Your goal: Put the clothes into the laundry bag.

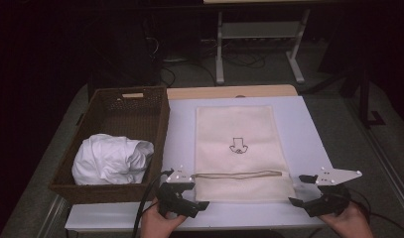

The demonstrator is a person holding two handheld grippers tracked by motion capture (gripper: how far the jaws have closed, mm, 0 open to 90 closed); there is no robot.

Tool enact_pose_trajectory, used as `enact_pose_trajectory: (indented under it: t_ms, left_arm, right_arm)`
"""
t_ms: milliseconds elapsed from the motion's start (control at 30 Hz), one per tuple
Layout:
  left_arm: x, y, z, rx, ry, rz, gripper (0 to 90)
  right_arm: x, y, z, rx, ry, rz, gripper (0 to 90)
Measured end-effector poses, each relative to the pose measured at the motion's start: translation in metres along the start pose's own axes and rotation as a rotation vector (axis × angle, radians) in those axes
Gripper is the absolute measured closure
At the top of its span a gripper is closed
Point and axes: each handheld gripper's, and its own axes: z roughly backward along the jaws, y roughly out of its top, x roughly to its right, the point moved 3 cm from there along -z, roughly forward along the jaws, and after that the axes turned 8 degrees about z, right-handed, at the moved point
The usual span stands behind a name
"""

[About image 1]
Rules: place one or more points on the white desk frame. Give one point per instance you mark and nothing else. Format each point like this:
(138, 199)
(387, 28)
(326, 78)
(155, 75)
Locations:
(219, 49)

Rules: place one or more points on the person's right hand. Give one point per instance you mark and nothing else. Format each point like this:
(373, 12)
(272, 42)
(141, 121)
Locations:
(351, 224)

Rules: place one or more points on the person's left hand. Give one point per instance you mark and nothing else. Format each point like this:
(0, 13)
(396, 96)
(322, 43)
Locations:
(156, 224)

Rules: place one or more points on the white garment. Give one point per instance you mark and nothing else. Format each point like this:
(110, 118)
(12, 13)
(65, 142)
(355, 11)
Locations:
(108, 160)

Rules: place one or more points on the white board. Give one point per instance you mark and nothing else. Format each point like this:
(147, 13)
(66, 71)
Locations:
(302, 139)

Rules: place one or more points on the brown wicker basket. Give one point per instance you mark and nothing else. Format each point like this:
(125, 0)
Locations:
(123, 119)

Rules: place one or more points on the black metal stand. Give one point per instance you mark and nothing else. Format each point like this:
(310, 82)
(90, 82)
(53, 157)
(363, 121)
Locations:
(365, 99)

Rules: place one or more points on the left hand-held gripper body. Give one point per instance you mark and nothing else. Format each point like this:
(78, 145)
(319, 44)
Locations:
(169, 198)

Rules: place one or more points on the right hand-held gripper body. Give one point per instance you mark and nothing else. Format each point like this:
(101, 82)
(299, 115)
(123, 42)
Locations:
(332, 201)

